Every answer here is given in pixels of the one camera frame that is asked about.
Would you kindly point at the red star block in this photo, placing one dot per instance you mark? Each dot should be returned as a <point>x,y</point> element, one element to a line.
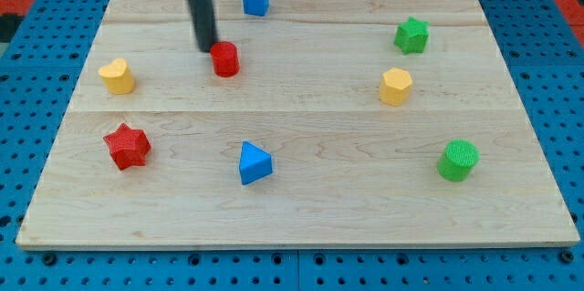
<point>127,147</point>

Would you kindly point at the blue triangle block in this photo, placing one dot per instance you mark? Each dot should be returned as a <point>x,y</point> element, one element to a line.
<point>254,164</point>

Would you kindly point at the light wooden board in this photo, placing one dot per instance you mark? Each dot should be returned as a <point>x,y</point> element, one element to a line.
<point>349,171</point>

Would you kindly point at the yellow heart block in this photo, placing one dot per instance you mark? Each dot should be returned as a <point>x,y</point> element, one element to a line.
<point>117,77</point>

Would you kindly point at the yellow hexagon block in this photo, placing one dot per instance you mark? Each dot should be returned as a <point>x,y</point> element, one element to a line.
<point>395,86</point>

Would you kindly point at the green cylinder block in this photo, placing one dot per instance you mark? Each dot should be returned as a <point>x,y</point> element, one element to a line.
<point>457,160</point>

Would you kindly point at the red cylinder block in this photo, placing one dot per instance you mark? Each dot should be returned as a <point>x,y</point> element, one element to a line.
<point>225,59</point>

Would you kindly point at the green star block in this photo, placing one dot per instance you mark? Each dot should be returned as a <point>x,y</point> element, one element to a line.
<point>411,36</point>

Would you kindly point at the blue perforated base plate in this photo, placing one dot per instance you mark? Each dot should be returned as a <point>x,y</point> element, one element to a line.
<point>43,47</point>

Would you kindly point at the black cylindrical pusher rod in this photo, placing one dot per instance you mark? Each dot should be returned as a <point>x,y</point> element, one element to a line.
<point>204,26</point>

